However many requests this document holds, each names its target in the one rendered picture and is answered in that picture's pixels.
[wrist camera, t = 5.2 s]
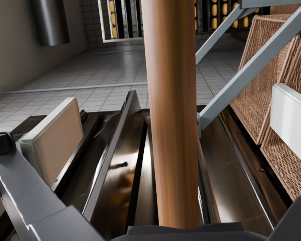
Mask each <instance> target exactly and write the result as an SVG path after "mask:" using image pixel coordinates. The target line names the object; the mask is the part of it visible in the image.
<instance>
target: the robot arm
mask: <svg viewBox="0 0 301 241"><path fill-rule="evenodd" d="M270 126H271V128H272V129H273V130H274V131H275V132H276V133H277V134H278V135H279V137H280V138H281V139H282V140H283V141H284V142H285V143H286V144H287V145H288V146H289V147H290V148H291V149H292V151H293V152H294V153H295V154H296V155H297V156H298V157H299V158H300V159H301V94H300V93H298V92H296V91H295V90H293V89H292V88H290V87H288V86H287V85H285V84H283V83H279V84H275V85H273V87H272V100H271V114H270ZM83 136H84V134H83V129H82V123H81V118H80V113H79V107H78V102H77V99H76V98H75V97H71V98H67V99H65V100H64V101H63V102H62V103H61V104H60V105H59V106H58V107H57V108H56V109H54V110H53V111H52V112H51V113H50V114H49V115H48V116H47V117H46V118H45V119H43V120H42V121H41V122H40V123H39V124H38V125H37V126H36V127H35V128H33V129H32V130H31V131H30V132H28V133H26V134H24V135H23V136H22V137H21V138H20V139H19V140H18V141H17V142H15V140H14V137H13V133H12V132H10V131H1V132H0V198H1V200H2V203H3V205H4V207H5V209H6V211H7V213H8V215H9V217H10V219H11V221H12V223H13V226H14V228H15V230H16V232H17V234H18V236H19V238H20V240H21V241H106V240H105V239H104V238H103V236H102V235H101V234H100V233H99V232H98V231H97V230H96V229H95V228H94V226H93V225H92V224H91V223H90V222H89V221H88V220H87V219H86V217H85V216H84V215H83V214H82V213H81V212H80V211H79V210H78V209H77V207H76V206H74V205H70V206H68V207H66V205H65V204H64V203H63V202H62V201H61V200H60V198H59V197H58V196H57V195H56V194H55V192H54V191H53V190H52V189H51V187H52V185H53V184H54V182H55V180H56V179H57V177H58V176H59V174H60V173H61V171H62V169H63V168H64V166H65V165H66V163H67V162H68V160H69V158H70V157H71V155H72V154H73V152H74V151H75V149H76V147H77V146H78V145H79V143H80V141H81V140H82V138H83ZM109 241H301V196H299V195H298V196H297V197H296V199H295V200H294V202H293V203H292V204H291V206H290V207H289V209H288V210H287V212H286V213H285V214H284V216H283V217H282V219H281V220H280V222H279V223H278V224H277V226H276V227H275V229H274V230H273V232H272V233H271V234H270V236H269V237H265V236H263V235H260V234H257V233H254V232H250V231H245V230H244V228H243V225H242V222H224V223H211V224H206V225H202V226H198V227H193V228H189V229H178V228H172V227H165V226H159V225H139V226H128V231H127V234H126V235H122V236H119V237H116V238H114V239H111V240H109Z"/></svg>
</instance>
